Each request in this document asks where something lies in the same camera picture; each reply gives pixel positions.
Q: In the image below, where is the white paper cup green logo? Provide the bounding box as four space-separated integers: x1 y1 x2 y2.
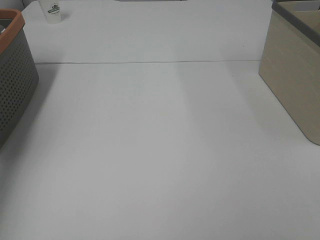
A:
38 0 62 25

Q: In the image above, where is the grey perforated basket orange rim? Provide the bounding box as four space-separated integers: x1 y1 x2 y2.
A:
0 8 39 146

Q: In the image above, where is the beige storage bin grey rim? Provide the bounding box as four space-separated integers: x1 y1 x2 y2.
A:
258 0 320 145

